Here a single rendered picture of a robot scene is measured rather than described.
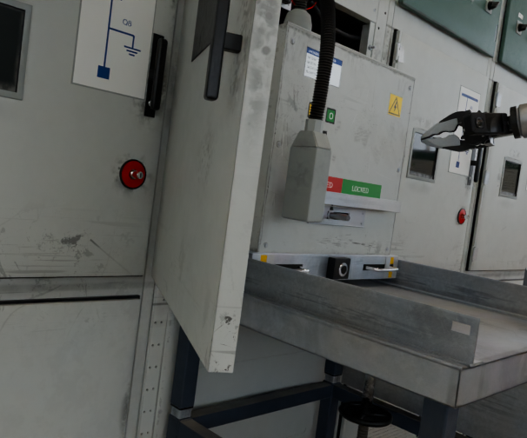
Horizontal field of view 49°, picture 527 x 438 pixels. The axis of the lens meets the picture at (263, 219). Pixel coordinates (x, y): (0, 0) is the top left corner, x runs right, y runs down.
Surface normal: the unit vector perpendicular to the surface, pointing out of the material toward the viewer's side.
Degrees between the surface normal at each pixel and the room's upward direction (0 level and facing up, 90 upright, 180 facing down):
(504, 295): 90
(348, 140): 90
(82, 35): 90
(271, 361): 90
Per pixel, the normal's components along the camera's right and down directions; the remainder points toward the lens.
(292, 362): 0.69, 0.13
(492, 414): -0.71, -0.06
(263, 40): 0.29, 0.09
